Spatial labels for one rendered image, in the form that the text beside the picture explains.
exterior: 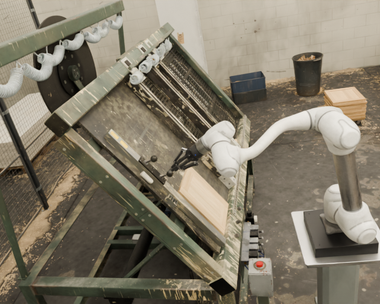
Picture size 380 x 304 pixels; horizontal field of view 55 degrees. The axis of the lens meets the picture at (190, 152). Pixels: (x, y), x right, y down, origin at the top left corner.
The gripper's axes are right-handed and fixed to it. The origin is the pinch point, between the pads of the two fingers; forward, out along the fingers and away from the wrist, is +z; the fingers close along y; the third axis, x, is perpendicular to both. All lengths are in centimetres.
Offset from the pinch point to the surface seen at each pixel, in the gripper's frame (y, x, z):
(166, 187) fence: -6.2, 0.8, 11.8
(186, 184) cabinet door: -19.2, -19.8, 13.9
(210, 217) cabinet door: -43.2, -11.7, 13.8
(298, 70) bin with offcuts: -137, -463, -25
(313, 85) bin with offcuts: -173, -460, -31
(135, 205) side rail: 4.4, 25.5, 15.0
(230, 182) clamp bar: -53, -59, 11
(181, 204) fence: -19.7, 1.0, 12.3
